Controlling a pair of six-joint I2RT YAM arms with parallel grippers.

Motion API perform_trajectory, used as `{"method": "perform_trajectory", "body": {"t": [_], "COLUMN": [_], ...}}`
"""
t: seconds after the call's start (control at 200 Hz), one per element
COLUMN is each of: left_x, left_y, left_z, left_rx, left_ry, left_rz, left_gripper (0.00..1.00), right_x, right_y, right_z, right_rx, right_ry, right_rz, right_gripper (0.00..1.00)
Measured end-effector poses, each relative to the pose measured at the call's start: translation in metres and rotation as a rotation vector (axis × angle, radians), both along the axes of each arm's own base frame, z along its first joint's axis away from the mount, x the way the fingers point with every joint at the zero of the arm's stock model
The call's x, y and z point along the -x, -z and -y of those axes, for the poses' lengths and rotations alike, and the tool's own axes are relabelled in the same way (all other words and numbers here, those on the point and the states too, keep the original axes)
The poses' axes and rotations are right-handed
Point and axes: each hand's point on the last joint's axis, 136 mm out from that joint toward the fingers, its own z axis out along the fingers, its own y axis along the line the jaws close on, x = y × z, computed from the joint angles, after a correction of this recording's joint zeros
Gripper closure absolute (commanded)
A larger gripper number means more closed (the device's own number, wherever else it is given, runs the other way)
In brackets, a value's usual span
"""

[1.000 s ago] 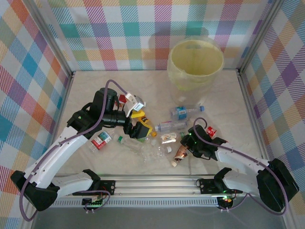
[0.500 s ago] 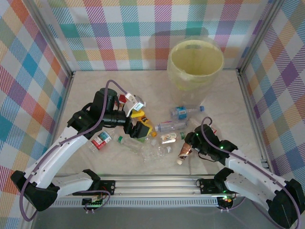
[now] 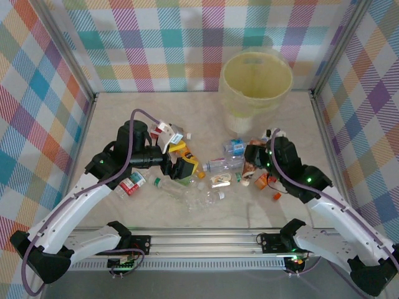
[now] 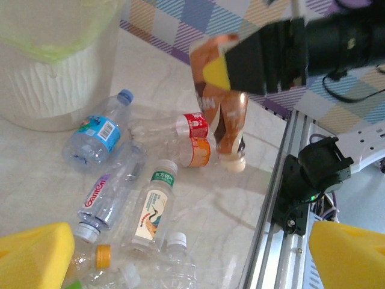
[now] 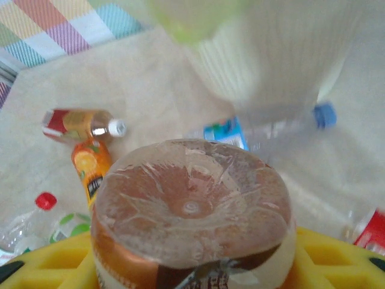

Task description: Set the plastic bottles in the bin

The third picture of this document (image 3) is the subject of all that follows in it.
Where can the green label plastic bottle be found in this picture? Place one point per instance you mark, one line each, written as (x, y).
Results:
(188, 181)

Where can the orange juice bottle black label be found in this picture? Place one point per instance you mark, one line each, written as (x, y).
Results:
(188, 152)

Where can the brown label drink bottle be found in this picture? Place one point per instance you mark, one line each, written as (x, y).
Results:
(248, 172)

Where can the water bottle blue barcode label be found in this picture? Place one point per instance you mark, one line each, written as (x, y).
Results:
(235, 147)

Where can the orange bottle red cap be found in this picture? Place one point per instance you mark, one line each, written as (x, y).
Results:
(261, 182)

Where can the translucent white bottle cap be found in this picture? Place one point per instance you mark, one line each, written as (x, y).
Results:
(201, 186)

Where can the clear bottle green neck band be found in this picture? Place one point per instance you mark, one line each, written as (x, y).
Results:
(168, 187)

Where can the clear bottle red label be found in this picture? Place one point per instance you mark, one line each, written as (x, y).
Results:
(131, 183)

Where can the clear water bottle pale label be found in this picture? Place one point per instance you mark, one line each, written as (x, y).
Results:
(218, 164)

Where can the crushed clear bottle white cap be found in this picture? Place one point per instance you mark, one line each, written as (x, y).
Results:
(202, 199)

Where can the small bottle green cap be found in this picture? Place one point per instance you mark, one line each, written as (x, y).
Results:
(221, 180)

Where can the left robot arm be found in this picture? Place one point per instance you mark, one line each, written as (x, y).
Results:
(68, 211)

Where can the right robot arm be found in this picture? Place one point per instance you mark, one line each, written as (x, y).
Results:
(336, 211)

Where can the translucent yellow round bin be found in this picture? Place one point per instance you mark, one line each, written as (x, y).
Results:
(258, 78)

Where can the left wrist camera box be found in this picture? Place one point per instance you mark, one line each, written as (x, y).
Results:
(166, 132)

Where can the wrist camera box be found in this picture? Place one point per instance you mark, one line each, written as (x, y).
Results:
(274, 132)
(166, 132)

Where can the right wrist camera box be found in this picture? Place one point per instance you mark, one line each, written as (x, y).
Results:
(274, 132)

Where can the aluminium table edge rail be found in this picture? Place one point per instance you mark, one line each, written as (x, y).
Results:
(77, 149)
(333, 155)

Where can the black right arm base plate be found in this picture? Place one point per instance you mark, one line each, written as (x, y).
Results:
(269, 244)

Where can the aluminium mounting rail beam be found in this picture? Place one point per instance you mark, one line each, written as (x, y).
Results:
(202, 246)

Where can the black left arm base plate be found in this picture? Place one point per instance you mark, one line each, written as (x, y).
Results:
(140, 243)

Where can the aluminium frame post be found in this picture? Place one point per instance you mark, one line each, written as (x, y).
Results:
(67, 50)
(339, 46)

